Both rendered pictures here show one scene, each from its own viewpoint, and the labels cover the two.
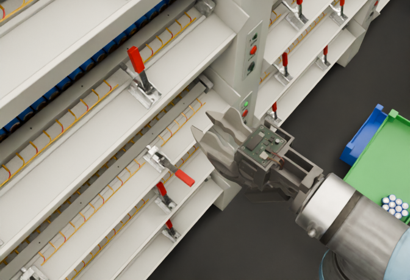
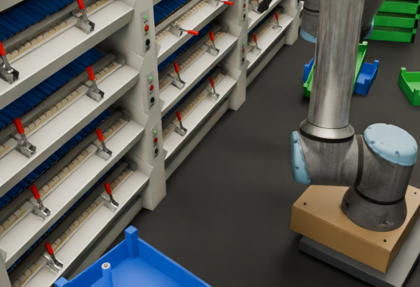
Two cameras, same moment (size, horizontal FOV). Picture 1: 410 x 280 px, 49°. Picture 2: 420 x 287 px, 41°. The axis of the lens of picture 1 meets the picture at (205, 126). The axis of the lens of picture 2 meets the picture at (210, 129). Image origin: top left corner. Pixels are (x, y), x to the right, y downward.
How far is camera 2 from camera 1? 1.57 m
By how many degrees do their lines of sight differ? 25
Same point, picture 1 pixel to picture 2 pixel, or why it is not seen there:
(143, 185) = (209, 10)
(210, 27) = not seen: outside the picture
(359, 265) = not seen: outside the picture
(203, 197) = (226, 83)
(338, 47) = (284, 22)
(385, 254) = not seen: outside the picture
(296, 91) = (265, 40)
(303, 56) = not seen: hidden behind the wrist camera
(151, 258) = (204, 107)
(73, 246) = (186, 25)
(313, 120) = (280, 68)
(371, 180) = not seen: hidden behind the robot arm
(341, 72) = (290, 47)
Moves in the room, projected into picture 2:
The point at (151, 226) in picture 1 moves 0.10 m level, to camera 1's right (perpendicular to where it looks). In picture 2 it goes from (208, 60) to (234, 57)
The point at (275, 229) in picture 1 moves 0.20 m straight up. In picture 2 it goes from (274, 112) to (276, 71)
